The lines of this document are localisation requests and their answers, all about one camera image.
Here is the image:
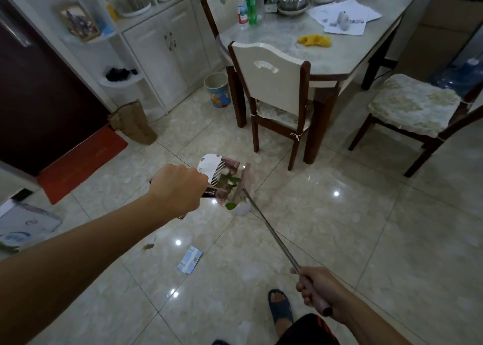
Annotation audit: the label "person's left hand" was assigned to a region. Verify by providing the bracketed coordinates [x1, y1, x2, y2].
[147, 163, 209, 221]

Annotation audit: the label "person's right hand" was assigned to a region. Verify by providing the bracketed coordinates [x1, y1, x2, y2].
[290, 266, 352, 321]

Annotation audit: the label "pink dustpan with metal handle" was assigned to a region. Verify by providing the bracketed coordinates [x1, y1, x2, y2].
[149, 153, 257, 221]

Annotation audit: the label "pile of floor litter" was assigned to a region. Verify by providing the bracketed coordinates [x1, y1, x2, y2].
[215, 167, 244, 210]

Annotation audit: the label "blue white small packet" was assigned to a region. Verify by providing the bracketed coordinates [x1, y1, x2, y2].
[177, 245, 204, 275]

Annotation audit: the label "pink broom with metal handle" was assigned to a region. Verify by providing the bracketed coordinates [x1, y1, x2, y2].
[241, 162, 334, 317]

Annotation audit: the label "white back wooden chair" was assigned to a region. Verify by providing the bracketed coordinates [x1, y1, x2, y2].
[348, 73, 483, 178]
[200, 0, 244, 42]
[227, 41, 314, 171]

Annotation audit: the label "person's left forearm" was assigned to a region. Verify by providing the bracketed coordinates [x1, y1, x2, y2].
[0, 194, 171, 345]

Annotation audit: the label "person's right forearm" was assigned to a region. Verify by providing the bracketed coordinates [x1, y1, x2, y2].
[334, 292, 412, 345]

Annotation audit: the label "person's right leg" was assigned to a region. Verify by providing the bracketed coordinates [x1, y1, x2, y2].
[271, 294, 297, 340]

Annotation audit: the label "black shorts with red stripe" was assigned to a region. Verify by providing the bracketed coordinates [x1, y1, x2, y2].
[275, 312, 340, 345]

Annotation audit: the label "white plastic bin with liner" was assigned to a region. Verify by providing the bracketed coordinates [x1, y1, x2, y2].
[226, 189, 254, 217]

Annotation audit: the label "brown paper bag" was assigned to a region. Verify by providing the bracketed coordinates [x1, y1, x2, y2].
[107, 99, 158, 146]

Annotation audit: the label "red doormat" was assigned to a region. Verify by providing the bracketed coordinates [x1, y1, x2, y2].
[36, 125, 129, 206]

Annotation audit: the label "cartoon print waste bucket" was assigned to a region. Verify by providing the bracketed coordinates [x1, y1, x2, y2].
[203, 72, 231, 109]

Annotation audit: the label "white green cardboard box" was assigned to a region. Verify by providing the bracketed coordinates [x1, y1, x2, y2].
[0, 199, 63, 253]

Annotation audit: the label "dark brown door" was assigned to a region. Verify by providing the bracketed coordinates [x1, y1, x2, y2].
[0, 0, 112, 177]

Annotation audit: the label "marble top dining table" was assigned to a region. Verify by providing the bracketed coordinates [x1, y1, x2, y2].
[215, 0, 423, 165]

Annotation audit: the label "white tray of glasses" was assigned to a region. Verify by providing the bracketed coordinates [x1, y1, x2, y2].
[113, 0, 152, 18]

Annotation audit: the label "red cap water bottle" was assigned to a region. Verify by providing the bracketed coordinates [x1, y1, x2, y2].
[236, 0, 250, 28]

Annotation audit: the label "yellow bottle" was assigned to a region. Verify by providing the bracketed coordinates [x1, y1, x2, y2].
[100, 0, 118, 23]

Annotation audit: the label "framed photo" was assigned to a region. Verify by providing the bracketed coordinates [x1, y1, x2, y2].
[56, 2, 102, 43]

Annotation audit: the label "green plastic bottle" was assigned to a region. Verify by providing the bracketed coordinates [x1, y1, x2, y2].
[244, 0, 259, 26]

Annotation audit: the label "yellow rag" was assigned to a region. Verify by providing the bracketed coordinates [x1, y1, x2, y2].
[297, 34, 333, 49]

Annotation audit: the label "white plate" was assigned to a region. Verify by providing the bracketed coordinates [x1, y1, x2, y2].
[277, 5, 310, 17]

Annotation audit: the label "grey handheld device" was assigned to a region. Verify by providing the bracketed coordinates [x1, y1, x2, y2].
[336, 10, 354, 30]

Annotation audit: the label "printed white paper sheets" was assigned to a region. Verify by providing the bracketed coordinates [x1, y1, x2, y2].
[307, 0, 382, 36]

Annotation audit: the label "blue water jug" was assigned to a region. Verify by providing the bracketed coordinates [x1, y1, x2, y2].
[428, 58, 483, 98]

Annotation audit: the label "black camera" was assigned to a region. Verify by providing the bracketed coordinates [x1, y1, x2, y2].
[105, 67, 139, 82]

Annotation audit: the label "silver door handle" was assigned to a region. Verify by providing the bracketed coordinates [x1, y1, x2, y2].
[0, 10, 33, 48]

